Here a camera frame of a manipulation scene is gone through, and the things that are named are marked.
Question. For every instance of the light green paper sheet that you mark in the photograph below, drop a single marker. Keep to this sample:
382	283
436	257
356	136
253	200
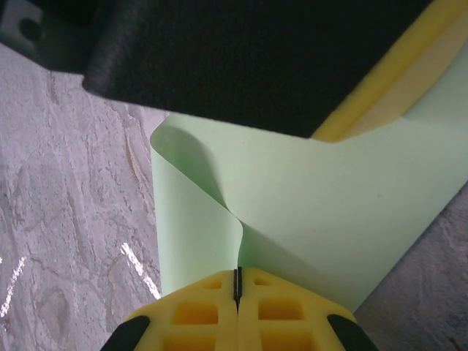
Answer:
292	201

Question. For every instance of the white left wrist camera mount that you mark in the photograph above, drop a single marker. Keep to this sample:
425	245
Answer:
11	14

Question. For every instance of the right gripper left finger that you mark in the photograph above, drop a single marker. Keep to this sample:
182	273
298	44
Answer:
194	314

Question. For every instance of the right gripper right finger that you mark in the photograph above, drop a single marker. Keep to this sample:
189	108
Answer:
285	314

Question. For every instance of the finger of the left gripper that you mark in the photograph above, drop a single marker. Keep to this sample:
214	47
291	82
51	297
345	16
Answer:
237	55

